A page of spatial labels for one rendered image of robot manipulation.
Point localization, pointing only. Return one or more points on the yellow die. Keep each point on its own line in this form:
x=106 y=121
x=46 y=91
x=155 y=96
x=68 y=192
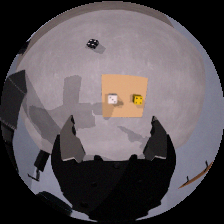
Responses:
x=137 y=99

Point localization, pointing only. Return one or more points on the tan square mat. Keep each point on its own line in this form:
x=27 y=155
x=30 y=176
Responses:
x=124 y=86

